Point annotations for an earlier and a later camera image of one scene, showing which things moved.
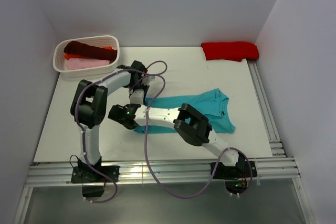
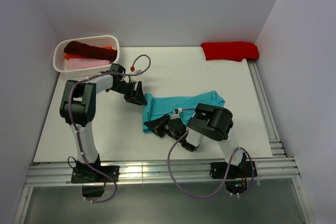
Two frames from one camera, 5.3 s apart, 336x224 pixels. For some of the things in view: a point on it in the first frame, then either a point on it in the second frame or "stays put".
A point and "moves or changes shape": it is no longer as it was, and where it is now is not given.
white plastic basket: [90, 56] stays put
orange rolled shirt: [69, 56] stays put
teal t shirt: [211, 104] moves or changes shape
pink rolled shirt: [80, 63] stays put
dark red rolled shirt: [80, 49] stays put
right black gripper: [128, 105] -> [158, 124]
